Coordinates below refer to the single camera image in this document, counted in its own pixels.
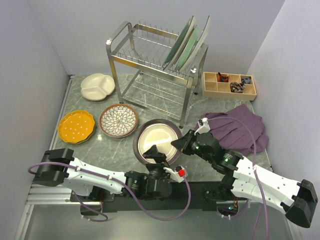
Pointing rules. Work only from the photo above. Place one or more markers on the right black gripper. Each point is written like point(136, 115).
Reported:
point(183, 143)

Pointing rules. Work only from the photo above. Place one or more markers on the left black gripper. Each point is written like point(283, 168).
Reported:
point(159, 157)

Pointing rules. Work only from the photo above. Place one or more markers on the dark brown rimmed plate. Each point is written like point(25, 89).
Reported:
point(158, 132)

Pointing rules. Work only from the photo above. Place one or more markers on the floral patterned plate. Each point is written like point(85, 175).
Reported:
point(118, 127)
point(118, 110)

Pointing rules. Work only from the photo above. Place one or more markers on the orange dotted scalloped plate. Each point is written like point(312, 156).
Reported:
point(76, 126)

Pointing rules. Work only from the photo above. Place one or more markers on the cream divided plate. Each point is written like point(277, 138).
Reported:
point(97, 86)

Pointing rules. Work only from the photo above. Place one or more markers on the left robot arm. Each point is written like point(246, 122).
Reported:
point(60, 167)

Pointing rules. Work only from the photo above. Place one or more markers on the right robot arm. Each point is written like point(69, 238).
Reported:
point(297, 200)

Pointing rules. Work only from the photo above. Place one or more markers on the steel dish rack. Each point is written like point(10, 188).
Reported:
point(137, 54)

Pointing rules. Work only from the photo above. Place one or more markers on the purple cloth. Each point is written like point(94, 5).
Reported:
point(238, 129)

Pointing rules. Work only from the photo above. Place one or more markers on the black base beam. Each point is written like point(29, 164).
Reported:
point(205, 195)

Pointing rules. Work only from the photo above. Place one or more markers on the wooden compartment tray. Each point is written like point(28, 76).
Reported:
point(214, 89)

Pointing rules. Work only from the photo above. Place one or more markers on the orange black item in tray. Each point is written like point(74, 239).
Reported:
point(223, 78)

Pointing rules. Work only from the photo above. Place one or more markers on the patterned cloth item in tray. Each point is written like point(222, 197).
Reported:
point(236, 87)

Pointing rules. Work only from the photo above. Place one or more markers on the grey item in tray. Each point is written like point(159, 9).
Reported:
point(246, 80)

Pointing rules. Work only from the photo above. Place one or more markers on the dark teal round plate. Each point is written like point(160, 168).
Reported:
point(179, 44)

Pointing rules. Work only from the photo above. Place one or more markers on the light green plate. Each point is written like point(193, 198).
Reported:
point(188, 48)

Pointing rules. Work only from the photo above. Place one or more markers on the white square plate black rim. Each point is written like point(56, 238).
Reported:
point(199, 42)

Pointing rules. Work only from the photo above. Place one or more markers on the cream square plate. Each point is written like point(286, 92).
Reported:
point(184, 44)

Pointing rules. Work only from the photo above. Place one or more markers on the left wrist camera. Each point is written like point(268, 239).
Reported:
point(178, 174)

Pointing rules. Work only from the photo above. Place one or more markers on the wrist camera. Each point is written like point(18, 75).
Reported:
point(178, 174)
point(203, 126)

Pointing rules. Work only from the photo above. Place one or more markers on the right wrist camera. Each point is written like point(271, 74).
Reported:
point(203, 126)

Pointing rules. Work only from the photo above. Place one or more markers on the aluminium rail frame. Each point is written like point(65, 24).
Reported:
point(60, 196)

